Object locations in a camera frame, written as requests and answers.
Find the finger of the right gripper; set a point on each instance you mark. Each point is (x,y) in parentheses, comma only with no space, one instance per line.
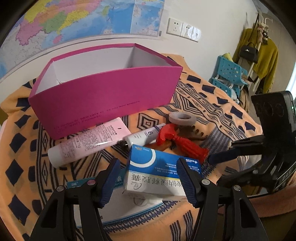
(252,142)
(230,155)

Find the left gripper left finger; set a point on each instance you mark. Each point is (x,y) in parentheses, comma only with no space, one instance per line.
(57,222)

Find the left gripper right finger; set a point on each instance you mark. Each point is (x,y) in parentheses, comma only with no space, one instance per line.
(241,221)

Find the large teal white medicine box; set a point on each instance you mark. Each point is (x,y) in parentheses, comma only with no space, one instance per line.
(122,207)

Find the red plastic toy hammer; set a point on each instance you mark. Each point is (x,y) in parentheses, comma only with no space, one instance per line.
(169,133)

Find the grey tape roll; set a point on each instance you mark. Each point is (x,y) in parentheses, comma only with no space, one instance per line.
(182,119)

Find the small blue white medicine box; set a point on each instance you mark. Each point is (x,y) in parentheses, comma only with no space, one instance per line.
(152,174)

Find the white blue ointment tube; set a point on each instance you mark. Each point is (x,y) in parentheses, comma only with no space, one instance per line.
(141,138)

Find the pink tube white cap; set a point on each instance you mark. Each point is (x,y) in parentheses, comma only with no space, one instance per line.
(88,142)

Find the orange patterned blanket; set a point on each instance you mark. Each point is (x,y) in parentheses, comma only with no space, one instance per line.
(28,178)

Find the mustard yellow hanging coat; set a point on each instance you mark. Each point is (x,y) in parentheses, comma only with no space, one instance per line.
(267,58)

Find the blue perforated plastic rack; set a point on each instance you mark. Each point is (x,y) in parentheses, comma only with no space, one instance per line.
(229,77)

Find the black handbag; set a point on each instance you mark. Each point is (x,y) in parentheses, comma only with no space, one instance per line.
(249,52)

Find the pink cardboard box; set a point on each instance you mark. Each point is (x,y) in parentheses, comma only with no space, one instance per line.
(86,87)

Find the white wall sockets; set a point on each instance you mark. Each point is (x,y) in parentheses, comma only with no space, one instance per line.
(183,30)

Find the colourful wall map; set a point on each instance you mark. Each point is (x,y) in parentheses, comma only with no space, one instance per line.
(50,23)

